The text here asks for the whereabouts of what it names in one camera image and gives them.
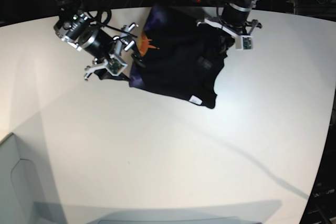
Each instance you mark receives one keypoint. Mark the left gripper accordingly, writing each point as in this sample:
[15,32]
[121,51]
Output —
[236,31]

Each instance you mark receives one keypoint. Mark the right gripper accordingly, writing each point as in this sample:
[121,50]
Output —
[103,47]

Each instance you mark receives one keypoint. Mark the black T-shirt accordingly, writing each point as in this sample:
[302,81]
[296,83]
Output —
[180,59]

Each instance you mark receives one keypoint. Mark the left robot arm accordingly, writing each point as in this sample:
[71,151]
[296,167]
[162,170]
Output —
[233,19]

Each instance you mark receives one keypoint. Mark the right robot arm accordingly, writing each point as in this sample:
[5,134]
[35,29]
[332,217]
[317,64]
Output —
[82,31]

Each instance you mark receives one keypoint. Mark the white bin at table corner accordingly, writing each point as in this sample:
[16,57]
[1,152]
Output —
[22,196]

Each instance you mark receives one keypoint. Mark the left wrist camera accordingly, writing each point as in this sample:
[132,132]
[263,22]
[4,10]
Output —
[244,42]

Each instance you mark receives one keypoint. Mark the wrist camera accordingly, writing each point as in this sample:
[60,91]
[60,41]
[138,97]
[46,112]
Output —
[244,42]
[116,66]

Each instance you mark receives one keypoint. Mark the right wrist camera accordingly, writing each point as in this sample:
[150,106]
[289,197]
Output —
[116,66]

